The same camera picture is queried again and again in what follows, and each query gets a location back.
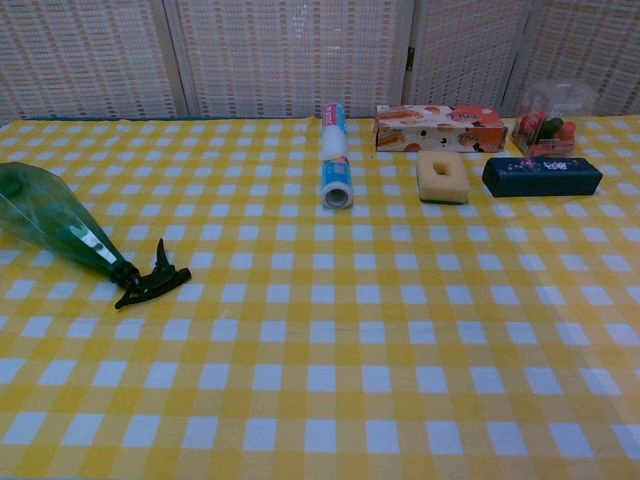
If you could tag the clear pack of red items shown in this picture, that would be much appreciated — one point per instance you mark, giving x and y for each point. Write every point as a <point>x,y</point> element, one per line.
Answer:
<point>547,129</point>

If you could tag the woven folding screen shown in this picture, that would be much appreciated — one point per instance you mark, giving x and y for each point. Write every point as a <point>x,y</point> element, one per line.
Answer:
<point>300,55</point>

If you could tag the orange printed cardboard box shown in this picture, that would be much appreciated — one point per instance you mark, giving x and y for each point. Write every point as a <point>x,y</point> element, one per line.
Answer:
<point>440,129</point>

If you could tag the yellow white checkered tablecloth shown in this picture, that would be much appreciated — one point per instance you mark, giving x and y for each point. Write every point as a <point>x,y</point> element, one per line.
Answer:
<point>320,325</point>

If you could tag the white roll with blue label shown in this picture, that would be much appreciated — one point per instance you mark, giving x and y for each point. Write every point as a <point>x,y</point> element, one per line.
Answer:
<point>335,160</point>

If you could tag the yellow sponge with green base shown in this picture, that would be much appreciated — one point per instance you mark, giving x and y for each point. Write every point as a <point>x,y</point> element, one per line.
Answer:
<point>443,182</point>

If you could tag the dark blue rectangular box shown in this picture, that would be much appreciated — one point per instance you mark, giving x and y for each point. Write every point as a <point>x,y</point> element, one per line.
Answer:
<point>542,176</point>

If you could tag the green spray bottle black trigger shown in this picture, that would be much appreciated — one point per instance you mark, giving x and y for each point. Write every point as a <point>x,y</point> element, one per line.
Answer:
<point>47,210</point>

